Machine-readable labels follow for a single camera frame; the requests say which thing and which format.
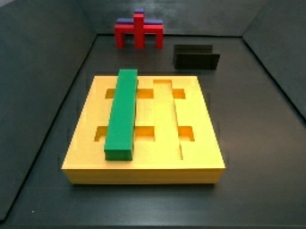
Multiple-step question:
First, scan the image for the red notched block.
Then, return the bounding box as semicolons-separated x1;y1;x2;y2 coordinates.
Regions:
116;21;165;49

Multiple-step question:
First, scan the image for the yellow slotted board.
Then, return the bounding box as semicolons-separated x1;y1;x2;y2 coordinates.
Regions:
63;76;225;184

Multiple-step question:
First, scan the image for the purple notched block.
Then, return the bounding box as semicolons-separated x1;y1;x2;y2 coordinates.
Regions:
117;8;165;25

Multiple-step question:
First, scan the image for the black notched block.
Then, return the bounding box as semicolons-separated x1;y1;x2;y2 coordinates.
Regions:
174;45;221;70

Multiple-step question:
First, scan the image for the green long bar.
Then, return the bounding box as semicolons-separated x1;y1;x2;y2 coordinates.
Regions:
105;69;138;161

